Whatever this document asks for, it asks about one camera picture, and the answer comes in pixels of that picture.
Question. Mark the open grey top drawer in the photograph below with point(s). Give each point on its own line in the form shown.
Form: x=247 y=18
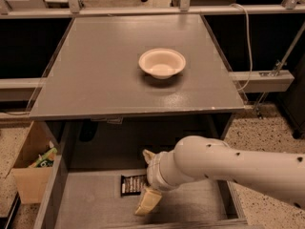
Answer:
x=84 y=191

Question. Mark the black rxbar chocolate wrapper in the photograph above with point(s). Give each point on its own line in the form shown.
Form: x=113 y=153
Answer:
x=132 y=185

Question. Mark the metal frame rail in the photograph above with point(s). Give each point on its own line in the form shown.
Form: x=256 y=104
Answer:
x=111 y=12

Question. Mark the white paper bowl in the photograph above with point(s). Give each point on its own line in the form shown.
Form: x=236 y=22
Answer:
x=162 y=63

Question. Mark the green snack bag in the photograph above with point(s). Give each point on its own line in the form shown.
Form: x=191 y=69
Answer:
x=45 y=160

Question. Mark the grey counter cabinet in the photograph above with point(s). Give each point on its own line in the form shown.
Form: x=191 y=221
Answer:
x=96 y=76

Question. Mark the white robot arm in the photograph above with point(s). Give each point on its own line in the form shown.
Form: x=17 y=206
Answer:
x=194 y=158

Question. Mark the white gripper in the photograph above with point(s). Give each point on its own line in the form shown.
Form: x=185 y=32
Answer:
x=153 y=172

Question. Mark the brown cardboard box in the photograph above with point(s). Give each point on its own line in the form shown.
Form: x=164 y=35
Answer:
x=31 y=182

